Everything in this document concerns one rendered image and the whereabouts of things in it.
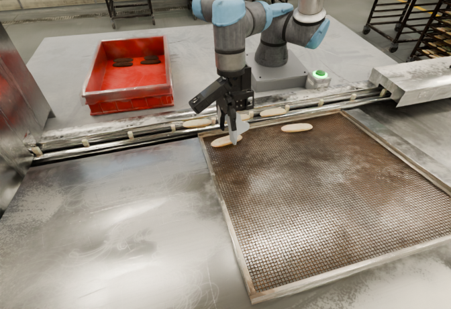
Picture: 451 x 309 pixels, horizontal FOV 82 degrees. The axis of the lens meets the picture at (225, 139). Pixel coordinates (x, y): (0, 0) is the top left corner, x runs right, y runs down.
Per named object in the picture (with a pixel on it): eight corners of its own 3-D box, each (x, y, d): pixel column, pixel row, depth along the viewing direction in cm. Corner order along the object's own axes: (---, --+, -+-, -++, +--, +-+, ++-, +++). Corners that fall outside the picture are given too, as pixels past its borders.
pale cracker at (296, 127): (309, 123, 84) (310, 120, 83) (314, 129, 81) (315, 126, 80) (279, 127, 83) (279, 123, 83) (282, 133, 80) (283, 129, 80)
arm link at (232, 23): (254, -4, 58) (232, 2, 53) (253, 47, 65) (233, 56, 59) (226, -4, 62) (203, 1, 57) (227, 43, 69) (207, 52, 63)
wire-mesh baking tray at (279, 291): (339, 111, 90) (340, 107, 90) (496, 228, 50) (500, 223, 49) (198, 136, 81) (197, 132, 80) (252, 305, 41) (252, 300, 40)
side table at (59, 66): (303, 109, 235) (328, 14, 178) (364, 196, 169) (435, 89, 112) (94, 139, 208) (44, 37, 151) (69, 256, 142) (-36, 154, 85)
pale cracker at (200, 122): (210, 118, 93) (210, 116, 92) (212, 125, 90) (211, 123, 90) (182, 121, 92) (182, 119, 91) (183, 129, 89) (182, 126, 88)
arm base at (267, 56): (252, 51, 124) (254, 31, 117) (283, 50, 125) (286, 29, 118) (257, 68, 113) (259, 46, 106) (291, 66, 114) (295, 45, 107)
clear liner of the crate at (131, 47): (170, 52, 136) (168, 33, 129) (177, 107, 102) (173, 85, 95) (103, 58, 131) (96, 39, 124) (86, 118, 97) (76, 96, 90)
